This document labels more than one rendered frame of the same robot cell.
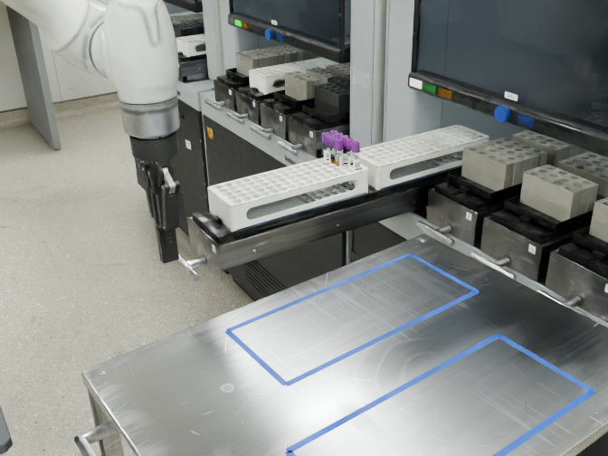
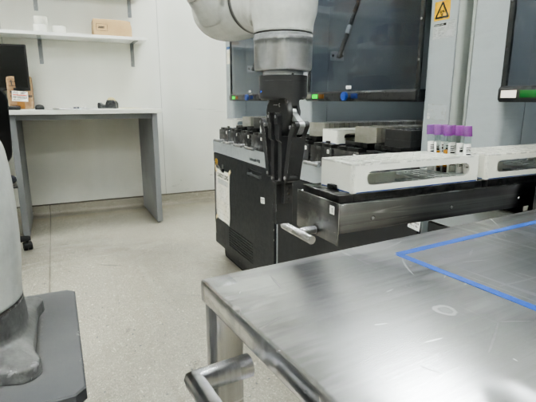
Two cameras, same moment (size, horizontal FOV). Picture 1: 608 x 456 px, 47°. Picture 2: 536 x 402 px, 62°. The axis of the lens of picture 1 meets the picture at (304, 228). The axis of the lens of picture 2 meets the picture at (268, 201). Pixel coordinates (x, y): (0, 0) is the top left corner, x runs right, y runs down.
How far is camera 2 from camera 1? 57 cm
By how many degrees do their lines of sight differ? 15
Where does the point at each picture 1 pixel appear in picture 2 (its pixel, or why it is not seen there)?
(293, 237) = (410, 210)
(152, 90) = (293, 13)
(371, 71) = (448, 101)
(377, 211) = (486, 199)
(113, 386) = (253, 297)
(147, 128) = (283, 58)
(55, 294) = (147, 313)
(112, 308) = (191, 326)
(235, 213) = (357, 173)
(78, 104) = (176, 197)
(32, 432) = not seen: outside the picture
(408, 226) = not seen: hidden behind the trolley
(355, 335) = not seen: outside the picture
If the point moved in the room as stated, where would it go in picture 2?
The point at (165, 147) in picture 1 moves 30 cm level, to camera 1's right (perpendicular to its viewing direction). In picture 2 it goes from (297, 84) to (507, 83)
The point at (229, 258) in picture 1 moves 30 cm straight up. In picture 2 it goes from (348, 221) to (356, 22)
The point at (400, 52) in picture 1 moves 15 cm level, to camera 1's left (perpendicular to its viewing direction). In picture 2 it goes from (485, 76) to (419, 76)
